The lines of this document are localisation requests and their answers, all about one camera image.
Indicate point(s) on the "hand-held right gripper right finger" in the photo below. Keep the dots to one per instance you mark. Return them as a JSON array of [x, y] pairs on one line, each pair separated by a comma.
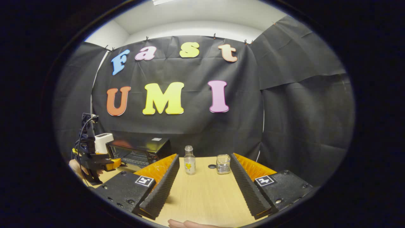
[[246, 190]]

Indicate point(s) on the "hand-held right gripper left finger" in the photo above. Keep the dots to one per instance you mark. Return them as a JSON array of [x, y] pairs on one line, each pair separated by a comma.
[[159, 193]]

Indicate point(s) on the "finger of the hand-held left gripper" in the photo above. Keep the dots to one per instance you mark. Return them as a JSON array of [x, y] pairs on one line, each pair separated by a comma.
[[114, 164]]

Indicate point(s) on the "black electric oven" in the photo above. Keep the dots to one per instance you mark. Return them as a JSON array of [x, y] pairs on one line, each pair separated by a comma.
[[158, 147]]

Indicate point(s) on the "white toaster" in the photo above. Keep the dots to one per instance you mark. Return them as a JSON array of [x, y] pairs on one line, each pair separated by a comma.
[[102, 142]]

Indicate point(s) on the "clear glass jar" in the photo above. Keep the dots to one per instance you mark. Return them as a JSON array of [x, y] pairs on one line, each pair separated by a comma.
[[223, 164]]

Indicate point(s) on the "clear bottle with yellow label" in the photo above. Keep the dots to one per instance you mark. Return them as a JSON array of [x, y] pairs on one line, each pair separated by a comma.
[[190, 164]]

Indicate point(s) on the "black backdrop cloth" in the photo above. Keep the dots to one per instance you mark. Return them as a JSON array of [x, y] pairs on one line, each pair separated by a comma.
[[284, 110]]

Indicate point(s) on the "ceiling light panel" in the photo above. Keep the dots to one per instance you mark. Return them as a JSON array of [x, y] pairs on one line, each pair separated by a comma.
[[163, 2]]

